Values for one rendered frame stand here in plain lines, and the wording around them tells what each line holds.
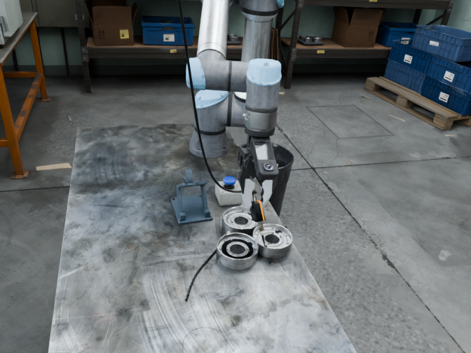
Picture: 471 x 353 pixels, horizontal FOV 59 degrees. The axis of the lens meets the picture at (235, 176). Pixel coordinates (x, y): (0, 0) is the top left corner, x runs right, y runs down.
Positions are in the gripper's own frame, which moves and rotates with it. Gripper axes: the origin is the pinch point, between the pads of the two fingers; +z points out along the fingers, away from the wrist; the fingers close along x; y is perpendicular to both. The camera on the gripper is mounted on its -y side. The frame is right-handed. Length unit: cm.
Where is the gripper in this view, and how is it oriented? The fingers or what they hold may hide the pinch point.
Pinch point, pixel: (256, 206)
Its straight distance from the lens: 104.6
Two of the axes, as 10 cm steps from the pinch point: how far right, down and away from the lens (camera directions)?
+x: -9.7, 0.5, -2.5
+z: -0.5, 9.2, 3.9
